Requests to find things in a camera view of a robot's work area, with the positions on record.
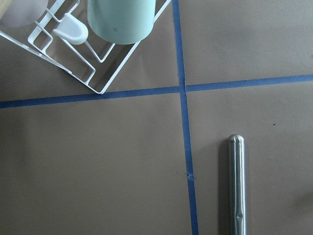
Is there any steel muddler black tip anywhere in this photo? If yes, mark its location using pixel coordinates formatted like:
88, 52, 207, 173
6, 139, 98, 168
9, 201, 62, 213
228, 134, 247, 235

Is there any mint green cup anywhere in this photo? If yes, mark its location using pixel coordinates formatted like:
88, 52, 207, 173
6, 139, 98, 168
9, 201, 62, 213
87, 0, 156, 45

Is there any white wire cup rack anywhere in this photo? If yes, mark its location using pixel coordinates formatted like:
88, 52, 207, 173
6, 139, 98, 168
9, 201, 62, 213
0, 0, 169, 94

